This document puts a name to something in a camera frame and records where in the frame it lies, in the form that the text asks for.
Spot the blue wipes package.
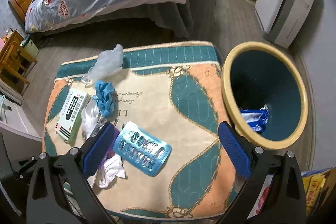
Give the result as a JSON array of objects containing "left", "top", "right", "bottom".
[{"left": 240, "top": 105, "right": 269, "bottom": 134}]

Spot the teal yellow-rimmed trash bin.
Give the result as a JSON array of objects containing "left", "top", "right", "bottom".
[{"left": 221, "top": 42, "right": 309, "bottom": 150}]

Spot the white crumpled tissue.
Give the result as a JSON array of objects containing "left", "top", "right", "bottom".
[{"left": 87, "top": 154, "right": 126, "bottom": 189}]

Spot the white tissue near box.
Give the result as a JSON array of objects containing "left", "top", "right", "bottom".
[{"left": 81, "top": 99, "right": 106, "bottom": 140}]

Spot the green white medicine box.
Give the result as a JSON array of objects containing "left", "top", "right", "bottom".
[{"left": 55, "top": 88, "right": 90, "bottom": 143}]

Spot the blue blister pack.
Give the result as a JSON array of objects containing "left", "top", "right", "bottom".
[{"left": 113, "top": 121, "right": 171, "bottom": 177}]

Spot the blue crumpled glove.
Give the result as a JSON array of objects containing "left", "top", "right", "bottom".
[{"left": 93, "top": 80, "right": 116, "bottom": 118}]

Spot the colourful cardboard box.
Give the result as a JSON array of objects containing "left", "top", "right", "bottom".
[{"left": 248, "top": 167, "right": 335, "bottom": 219}]

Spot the patterned teal orange rug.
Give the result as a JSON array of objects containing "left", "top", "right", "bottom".
[{"left": 42, "top": 40, "right": 238, "bottom": 221}]

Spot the clear plastic bag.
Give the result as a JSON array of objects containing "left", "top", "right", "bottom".
[{"left": 81, "top": 44, "right": 123, "bottom": 85}]

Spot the wooden stool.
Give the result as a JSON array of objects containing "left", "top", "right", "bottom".
[{"left": 1, "top": 30, "right": 38, "bottom": 95}]

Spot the green small bin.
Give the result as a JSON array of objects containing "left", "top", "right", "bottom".
[{"left": 21, "top": 35, "right": 39, "bottom": 57}]

